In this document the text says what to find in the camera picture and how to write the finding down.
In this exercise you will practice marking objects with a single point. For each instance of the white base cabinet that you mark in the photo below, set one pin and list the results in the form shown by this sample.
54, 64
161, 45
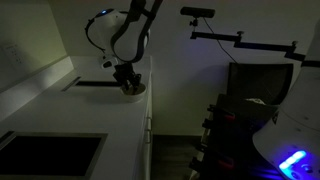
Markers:
146, 153

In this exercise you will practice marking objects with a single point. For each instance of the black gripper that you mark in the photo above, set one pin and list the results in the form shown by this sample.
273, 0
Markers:
124, 72

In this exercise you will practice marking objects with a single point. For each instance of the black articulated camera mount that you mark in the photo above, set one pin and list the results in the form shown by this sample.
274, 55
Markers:
253, 44

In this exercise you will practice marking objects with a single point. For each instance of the black bar camera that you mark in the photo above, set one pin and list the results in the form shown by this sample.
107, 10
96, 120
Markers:
197, 12

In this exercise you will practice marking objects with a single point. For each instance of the black mesh chair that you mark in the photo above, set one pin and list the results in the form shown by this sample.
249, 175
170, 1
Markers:
260, 83

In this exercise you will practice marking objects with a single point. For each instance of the black robot cart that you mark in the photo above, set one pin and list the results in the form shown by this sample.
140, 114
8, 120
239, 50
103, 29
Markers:
233, 140

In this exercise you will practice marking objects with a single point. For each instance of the white ceramic bowl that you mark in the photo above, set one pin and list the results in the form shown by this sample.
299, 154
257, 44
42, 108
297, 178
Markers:
139, 96

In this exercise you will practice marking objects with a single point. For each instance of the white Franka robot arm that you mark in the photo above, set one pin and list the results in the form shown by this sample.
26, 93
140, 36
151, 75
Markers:
128, 36

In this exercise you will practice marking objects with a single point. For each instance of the white wrist flange module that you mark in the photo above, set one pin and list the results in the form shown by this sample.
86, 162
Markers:
108, 62

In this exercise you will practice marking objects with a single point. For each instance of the white wall outlet plate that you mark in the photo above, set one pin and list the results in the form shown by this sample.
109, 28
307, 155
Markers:
12, 55

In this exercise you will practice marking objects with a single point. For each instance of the black recessed counter opening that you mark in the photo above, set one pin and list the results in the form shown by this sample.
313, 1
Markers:
46, 155

